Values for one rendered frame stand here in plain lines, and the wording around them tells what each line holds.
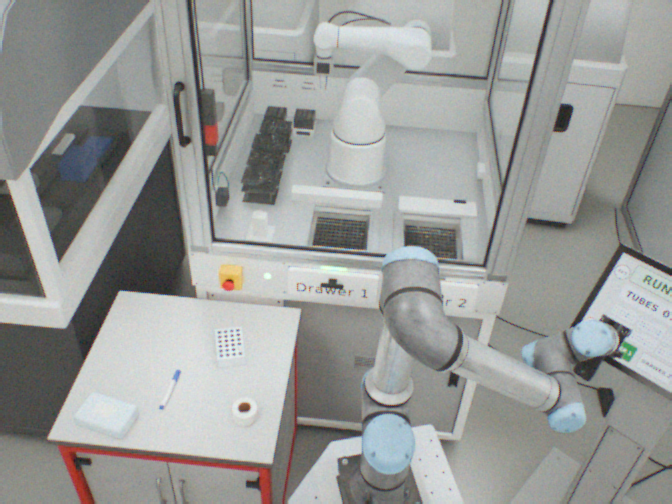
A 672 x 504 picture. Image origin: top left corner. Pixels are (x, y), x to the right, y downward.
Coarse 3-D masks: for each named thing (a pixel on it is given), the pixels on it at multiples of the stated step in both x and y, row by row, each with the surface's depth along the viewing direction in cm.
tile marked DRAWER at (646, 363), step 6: (642, 354) 180; (648, 354) 180; (642, 360) 180; (648, 360) 179; (654, 360) 179; (636, 366) 181; (642, 366) 180; (648, 366) 179; (654, 366) 178; (660, 366) 178; (666, 366) 177; (648, 372) 179; (654, 372) 178; (660, 372) 178; (666, 372) 177; (660, 378) 177; (666, 378) 177; (666, 384) 177
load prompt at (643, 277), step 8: (640, 272) 183; (648, 272) 182; (632, 280) 184; (640, 280) 183; (648, 280) 182; (656, 280) 181; (664, 280) 180; (648, 288) 182; (656, 288) 181; (664, 288) 180; (664, 296) 180
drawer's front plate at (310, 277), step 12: (288, 276) 214; (300, 276) 214; (312, 276) 213; (324, 276) 213; (336, 276) 212; (348, 276) 212; (360, 276) 212; (372, 276) 212; (288, 288) 218; (300, 288) 217; (312, 288) 217; (324, 288) 216; (348, 288) 215; (360, 288) 215; (372, 288) 214; (360, 300) 218; (372, 300) 218
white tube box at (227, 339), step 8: (224, 328) 210; (232, 328) 210; (240, 328) 210; (216, 336) 207; (224, 336) 208; (232, 336) 209; (240, 336) 208; (216, 344) 205; (224, 344) 205; (232, 344) 206; (240, 344) 206; (216, 352) 203; (224, 352) 203; (232, 352) 203; (240, 352) 203; (224, 360) 201; (232, 360) 202; (240, 360) 203
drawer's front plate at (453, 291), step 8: (448, 288) 211; (456, 288) 211; (464, 288) 210; (472, 288) 210; (448, 296) 213; (456, 296) 213; (464, 296) 213; (472, 296) 212; (448, 304) 216; (456, 304) 215; (464, 304) 215; (472, 304) 215
